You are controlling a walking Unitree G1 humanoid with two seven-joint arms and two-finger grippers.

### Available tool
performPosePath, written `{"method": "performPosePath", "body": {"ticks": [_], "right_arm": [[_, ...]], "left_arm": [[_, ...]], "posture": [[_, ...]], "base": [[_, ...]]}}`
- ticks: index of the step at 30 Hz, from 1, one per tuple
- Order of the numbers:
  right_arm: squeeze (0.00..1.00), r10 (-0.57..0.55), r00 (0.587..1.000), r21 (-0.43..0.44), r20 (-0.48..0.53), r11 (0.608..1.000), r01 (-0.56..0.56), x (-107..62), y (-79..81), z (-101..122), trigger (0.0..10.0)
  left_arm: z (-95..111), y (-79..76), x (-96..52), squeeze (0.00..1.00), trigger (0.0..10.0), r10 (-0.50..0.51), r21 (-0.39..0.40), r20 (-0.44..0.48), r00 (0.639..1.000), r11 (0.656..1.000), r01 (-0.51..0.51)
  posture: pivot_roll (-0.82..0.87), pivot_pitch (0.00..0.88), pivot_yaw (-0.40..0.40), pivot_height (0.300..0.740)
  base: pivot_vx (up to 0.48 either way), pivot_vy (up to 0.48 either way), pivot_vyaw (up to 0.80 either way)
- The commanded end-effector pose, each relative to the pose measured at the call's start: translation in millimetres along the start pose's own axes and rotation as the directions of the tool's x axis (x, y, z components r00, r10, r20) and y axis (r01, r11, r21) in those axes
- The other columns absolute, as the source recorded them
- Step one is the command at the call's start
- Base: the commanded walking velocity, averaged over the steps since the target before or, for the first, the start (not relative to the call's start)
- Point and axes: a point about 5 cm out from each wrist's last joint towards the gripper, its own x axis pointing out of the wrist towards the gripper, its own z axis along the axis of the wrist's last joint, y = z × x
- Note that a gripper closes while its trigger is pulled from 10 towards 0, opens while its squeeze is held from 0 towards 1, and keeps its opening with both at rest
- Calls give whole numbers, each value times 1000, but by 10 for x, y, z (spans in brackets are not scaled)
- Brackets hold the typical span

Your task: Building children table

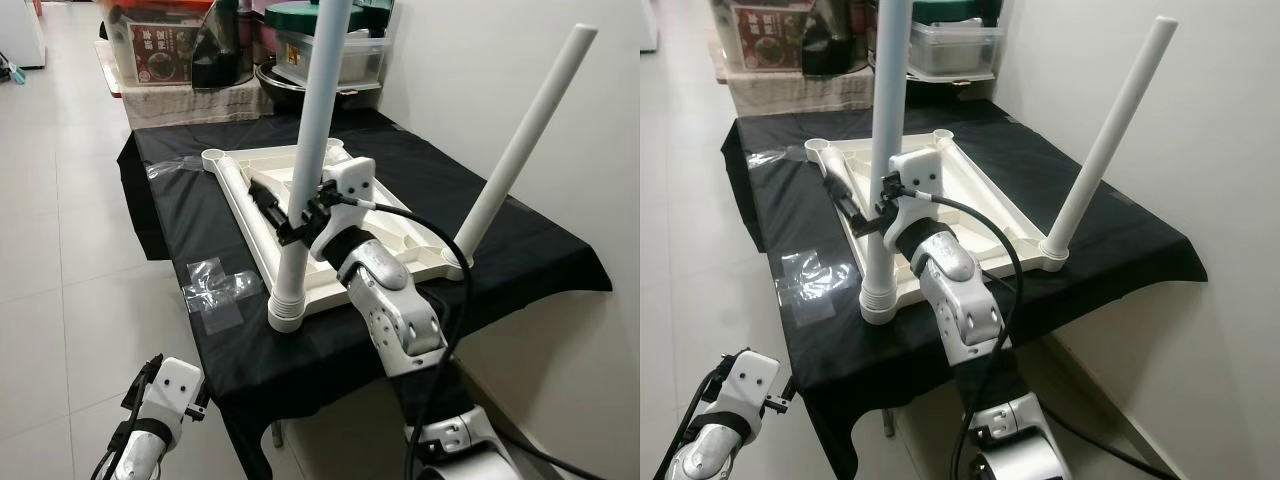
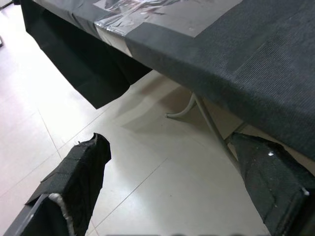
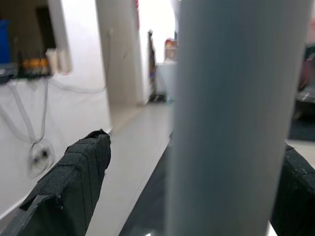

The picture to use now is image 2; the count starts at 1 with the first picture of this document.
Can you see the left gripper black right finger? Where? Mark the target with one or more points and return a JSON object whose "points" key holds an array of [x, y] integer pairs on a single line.
{"points": [[275, 184]]}

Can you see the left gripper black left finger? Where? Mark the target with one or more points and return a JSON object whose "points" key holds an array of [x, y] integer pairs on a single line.
{"points": [[78, 172]]}

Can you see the grey metal table leg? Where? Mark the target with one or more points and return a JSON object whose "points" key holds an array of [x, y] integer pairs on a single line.
{"points": [[209, 120]]}

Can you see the black tablecloth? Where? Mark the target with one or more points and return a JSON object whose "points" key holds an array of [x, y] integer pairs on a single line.
{"points": [[221, 49]]}

